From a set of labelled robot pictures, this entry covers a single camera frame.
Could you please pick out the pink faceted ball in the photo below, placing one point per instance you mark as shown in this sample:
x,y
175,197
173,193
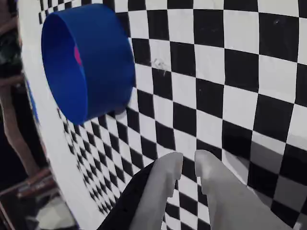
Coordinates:
x,y
78,55

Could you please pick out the blue tape strip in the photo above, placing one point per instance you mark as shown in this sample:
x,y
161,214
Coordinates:
x,y
32,100

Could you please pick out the blue round box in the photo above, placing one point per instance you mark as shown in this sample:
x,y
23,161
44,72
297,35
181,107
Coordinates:
x,y
103,60

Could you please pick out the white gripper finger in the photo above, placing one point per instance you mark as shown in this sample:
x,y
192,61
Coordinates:
x,y
230,203

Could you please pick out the green ivy plant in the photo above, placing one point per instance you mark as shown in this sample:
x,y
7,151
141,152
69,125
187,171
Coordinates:
x,y
9,52

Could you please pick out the wooden chair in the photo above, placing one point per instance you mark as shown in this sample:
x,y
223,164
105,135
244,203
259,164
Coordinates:
x,y
14,134

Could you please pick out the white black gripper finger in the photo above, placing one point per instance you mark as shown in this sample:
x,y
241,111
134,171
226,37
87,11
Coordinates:
x,y
153,191

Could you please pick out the black white checkered mat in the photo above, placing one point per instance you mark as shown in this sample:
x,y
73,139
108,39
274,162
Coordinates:
x,y
216,95

